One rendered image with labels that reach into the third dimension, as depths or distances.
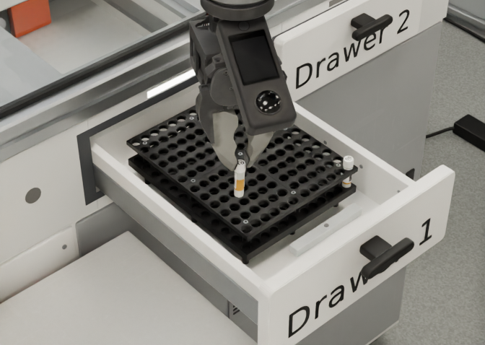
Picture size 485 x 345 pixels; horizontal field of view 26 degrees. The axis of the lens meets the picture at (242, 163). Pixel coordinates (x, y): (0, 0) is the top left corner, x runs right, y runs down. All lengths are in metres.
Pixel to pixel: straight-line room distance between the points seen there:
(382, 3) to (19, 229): 0.61
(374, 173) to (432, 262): 1.16
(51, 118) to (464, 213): 1.51
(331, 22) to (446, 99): 1.46
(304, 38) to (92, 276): 0.43
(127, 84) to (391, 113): 0.59
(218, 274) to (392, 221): 0.20
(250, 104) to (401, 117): 0.82
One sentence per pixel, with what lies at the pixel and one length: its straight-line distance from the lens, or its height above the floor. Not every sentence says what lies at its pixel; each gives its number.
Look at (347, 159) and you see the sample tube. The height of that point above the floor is 0.91.
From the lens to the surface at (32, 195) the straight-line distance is 1.27.
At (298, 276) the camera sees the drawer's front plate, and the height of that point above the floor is 0.93.
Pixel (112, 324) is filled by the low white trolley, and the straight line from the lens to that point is 1.27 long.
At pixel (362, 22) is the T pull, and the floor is 0.91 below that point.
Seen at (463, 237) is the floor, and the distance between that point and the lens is 2.49.
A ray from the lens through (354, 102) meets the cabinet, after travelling 1.63.
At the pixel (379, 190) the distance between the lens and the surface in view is 1.29.
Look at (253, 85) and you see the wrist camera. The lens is 0.97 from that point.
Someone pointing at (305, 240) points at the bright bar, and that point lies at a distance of 1.23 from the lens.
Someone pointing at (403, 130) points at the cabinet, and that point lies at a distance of 1.79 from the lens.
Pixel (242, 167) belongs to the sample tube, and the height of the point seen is 0.99.
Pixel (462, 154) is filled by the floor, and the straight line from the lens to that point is 2.72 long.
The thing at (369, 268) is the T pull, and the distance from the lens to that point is 1.12.
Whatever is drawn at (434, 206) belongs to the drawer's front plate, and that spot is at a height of 0.89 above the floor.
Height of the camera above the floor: 1.71
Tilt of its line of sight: 41 degrees down
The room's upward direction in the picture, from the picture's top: straight up
